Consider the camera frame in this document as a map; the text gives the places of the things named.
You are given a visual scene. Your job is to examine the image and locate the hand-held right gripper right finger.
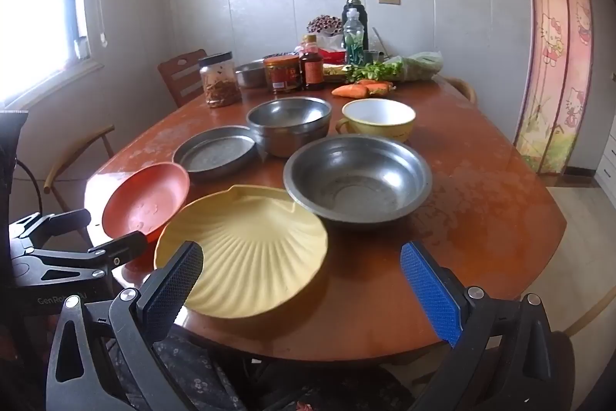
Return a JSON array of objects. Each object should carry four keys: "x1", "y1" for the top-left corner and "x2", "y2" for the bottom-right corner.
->
[{"x1": 400, "y1": 240, "x2": 559, "y2": 411}]

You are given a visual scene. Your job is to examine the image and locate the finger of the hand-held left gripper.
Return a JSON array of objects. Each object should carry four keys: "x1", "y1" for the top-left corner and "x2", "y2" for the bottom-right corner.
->
[
  {"x1": 29, "y1": 231, "x2": 148, "y2": 282},
  {"x1": 19, "y1": 209, "x2": 92, "y2": 248}
]

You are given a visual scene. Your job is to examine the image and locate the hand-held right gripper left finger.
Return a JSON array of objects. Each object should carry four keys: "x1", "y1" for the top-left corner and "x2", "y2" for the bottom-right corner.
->
[{"x1": 45, "y1": 240, "x2": 205, "y2": 411}]

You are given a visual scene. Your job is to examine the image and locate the yellow shell-shaped plate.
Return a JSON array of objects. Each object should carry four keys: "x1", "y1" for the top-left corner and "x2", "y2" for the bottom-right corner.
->
[{"x1": 153, "y1": 185, "x2": 329, "y2": 319}]

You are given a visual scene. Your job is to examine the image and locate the round metal pan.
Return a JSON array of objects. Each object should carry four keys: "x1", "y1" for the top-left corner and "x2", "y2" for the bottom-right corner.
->
[{"x1": 172, "y1": 125, "x2": 259, "y2": 181}]

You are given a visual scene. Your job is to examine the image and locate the large steel basin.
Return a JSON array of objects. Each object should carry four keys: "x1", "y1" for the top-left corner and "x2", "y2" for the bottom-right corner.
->
[{"x1": 283, "y1": 134, "x2": 432, "y2": 231}]

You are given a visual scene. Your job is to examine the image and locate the yellow and white bowl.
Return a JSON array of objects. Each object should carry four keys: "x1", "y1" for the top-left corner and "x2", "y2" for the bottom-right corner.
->
[{"x1": 335, "y1": 98, "x2": 417, "y2": 143}]

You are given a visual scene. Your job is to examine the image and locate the small steel bowl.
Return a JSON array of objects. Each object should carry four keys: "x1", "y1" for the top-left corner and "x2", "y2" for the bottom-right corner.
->
[{"x1": 246, "y1": 96, "x2": 333, "y2": 159}]

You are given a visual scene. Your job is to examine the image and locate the curved wooden armchair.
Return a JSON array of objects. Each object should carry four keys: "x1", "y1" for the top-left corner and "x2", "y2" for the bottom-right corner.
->
[{"x1": 43, "y1": 124, "x2": 116, "y2": 224}]

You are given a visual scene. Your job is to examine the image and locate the person's dark floral pants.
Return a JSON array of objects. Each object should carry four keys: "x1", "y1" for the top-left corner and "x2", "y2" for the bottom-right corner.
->
[{"x1": 106, "y1": 324, "x2": 415, "y2": 411}]

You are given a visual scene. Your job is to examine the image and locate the wooden slat-back chair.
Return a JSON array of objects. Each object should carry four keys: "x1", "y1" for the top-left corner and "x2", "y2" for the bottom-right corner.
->
[{"x1": 157, "y1": 49, "x2": 209, "y2": 108}]

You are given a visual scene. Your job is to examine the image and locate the clear jar with black lid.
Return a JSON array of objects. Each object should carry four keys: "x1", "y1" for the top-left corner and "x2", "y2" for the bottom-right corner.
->
[{"x1": 198, "y1": 52, "x2": 242, "y2": 108}]

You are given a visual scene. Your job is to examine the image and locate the round-back wooden chair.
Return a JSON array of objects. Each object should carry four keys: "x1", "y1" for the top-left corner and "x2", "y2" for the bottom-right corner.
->
[{"x1": 440, "y1": 75, "x2": 478, "y2": 104}]

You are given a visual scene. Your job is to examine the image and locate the carrot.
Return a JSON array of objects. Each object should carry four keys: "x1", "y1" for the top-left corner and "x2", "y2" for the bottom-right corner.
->
[
  {"x1": 358, "y1": 79, "x2": 393, "y2": 98},
  {"x1": 331, "y1": 84, "x2": 370, "y2": 99}
]

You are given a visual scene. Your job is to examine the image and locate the steel container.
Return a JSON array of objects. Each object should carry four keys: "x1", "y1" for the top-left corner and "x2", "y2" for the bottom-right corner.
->
[{"x1": 235, "y1": 59, "x2": 267, "y2": 88}]

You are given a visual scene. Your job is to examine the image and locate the window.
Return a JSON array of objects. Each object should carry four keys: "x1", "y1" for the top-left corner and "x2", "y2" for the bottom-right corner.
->
[{"x1": 0, "y1": 0, "x2": 104, "y2": 108}]

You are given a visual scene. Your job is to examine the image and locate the white drawer cabinet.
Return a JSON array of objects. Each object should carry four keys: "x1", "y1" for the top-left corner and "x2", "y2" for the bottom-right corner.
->
[{"x1": 594, "y1": 141, "x2": 616, "y2": 195}]

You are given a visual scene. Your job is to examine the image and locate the clear bag of greens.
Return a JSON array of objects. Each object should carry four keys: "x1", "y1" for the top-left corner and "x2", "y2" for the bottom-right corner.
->
[{"x1": 385, "y1": 51, "x2": 444, "y2": 83}]

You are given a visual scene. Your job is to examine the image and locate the leafy green herbs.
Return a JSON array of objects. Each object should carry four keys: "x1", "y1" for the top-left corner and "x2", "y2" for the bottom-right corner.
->
[{"x1": 345, "y1": 60, "x2": 404, "y2": 84}]

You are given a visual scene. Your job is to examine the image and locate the red label jar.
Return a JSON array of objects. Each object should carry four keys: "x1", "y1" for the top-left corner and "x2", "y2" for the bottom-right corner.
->
[{"x1": 263, "y1": 55, "x2": 303, "y2": 94}]

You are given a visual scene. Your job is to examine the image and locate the pale yellow packet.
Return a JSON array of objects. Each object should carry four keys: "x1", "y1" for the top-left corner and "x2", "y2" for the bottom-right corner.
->
[{"x1": 323, "y1": 63, "x2": 354, "y2": 82}]

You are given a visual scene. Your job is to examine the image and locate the dark sauce bottle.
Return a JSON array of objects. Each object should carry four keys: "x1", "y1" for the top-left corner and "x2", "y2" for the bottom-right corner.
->
[{"x1": 299, "y1": 34, "x2": 326, "y2": 91}]

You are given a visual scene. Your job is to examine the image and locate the red packet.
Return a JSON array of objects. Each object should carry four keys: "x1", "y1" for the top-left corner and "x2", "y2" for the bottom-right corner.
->
[{"x1": 318, "y1": 47, "x2": 347, "y2": 65}]

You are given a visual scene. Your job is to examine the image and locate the clear plastic bottle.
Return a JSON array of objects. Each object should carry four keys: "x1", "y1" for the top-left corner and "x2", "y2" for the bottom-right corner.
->
[{"x1": 342, "y1": 8, "x2": 365, "y2": 66}]

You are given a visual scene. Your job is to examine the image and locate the pink cartoon door curtain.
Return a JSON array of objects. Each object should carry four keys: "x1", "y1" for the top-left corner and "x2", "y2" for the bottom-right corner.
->
[{"x1": 514, "y1": 0, "x2": 592, "y2": 175}]

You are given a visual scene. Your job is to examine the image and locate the black thermos flask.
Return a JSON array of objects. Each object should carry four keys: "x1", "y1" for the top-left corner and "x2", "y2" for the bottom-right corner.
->
[{"x1": 341, "y1": 0, "x2": 369, "y2": 52}]

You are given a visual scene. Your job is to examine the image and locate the decorative bouquet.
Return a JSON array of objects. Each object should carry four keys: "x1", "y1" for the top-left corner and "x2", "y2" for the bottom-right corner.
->
[{"x1": 307, "y1": 14, "x2": 343, "y2": 35}]

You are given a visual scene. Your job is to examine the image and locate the black cable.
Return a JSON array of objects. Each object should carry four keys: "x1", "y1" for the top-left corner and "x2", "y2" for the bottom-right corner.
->
[{"x1": 14, "y1": 156, "x2": 44, "y2": 219}]

